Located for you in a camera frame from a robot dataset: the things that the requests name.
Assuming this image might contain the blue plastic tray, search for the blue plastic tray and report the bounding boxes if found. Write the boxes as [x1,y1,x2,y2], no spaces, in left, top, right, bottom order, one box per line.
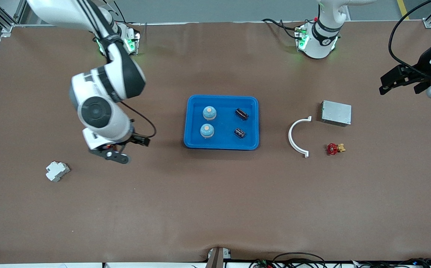
[184,95,260,150]

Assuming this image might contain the grey metal power supply box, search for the grey metal power supply box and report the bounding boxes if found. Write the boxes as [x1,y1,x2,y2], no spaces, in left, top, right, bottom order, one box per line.
[320,100,352,127]

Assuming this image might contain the white circuit breaker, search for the white circuit breaker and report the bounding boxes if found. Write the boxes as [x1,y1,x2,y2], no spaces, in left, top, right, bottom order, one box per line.
[45,161,71,182]

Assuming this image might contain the brown table cover sheet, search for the brown table cover sheet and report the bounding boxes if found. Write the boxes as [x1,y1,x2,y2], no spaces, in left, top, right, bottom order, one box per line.
[0,20,431,265]

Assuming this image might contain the white curved pipe clamp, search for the white curved pipe clamp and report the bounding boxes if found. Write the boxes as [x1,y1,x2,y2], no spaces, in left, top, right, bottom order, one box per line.
[288,116,312,159]

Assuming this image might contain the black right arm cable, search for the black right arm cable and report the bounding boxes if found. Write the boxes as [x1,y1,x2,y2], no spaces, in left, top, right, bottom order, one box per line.
[78,0,157,139]

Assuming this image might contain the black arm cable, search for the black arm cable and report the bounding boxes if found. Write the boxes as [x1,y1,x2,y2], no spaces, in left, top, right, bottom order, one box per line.
[78,0,157,139]
[388,0,431,71]

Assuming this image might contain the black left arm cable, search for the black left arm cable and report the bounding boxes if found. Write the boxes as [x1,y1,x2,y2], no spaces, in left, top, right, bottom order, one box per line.
[388,0,431,71]

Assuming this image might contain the red handle brass valve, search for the red handle brass valve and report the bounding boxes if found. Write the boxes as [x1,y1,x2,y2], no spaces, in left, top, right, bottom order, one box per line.
[326,143,346,156]

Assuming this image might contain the black left base cable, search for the black left base cable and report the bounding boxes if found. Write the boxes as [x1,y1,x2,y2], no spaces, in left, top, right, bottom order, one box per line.
[261,18,305,40]

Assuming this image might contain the black base cable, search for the black base cable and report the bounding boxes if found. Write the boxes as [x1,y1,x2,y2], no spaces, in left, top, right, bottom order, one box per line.
[261,18,305,40]
[114,3,142,26]

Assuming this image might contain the black right base cable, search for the black right base cable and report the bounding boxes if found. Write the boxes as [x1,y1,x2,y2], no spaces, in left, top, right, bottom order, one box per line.
[114,3,142,26]

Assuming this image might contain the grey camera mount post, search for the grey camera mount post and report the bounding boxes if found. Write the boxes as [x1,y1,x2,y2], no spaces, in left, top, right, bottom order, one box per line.
[205,247,232,268]

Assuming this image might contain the black cable bundle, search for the black cable bundle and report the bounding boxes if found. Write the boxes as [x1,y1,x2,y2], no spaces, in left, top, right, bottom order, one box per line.
[248,252,431,268]

